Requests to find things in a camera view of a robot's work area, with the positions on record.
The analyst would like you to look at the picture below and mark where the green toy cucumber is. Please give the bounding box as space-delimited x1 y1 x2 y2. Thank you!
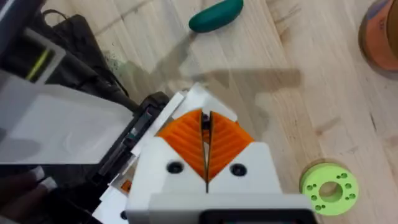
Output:
188 0 245 34

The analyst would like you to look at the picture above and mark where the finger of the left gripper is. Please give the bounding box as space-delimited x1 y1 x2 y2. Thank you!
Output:
91 161 141 224
171 82 239 123

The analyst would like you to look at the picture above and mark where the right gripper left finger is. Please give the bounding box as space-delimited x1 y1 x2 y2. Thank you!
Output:
130 108 208 196

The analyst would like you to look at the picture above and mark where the green disc with holes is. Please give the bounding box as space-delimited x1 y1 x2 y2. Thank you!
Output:
299 162 360 217

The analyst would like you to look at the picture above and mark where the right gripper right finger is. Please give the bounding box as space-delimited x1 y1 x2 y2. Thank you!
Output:
206 110 283 195

